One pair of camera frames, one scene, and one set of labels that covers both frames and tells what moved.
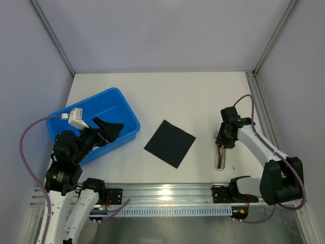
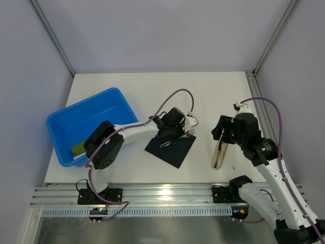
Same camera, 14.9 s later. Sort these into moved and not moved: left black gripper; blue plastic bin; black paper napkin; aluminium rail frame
Moved: left black gripper
Not moved: blue plastic bin; aluminium rail frame; black paper napkin
